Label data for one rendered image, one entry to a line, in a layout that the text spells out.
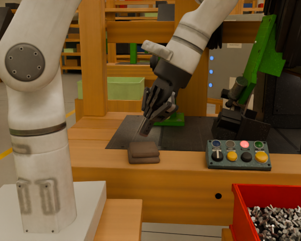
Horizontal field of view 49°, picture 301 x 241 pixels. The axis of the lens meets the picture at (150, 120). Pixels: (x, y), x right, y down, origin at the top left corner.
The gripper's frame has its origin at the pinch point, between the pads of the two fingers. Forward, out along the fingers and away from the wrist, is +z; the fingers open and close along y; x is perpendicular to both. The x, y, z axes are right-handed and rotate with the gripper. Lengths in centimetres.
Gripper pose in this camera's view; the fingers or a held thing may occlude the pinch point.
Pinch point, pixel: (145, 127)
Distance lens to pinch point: 69.7
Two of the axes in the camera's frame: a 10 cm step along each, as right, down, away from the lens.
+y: -3.9, -3.4, 8.6
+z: -4.5, 8.8, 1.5
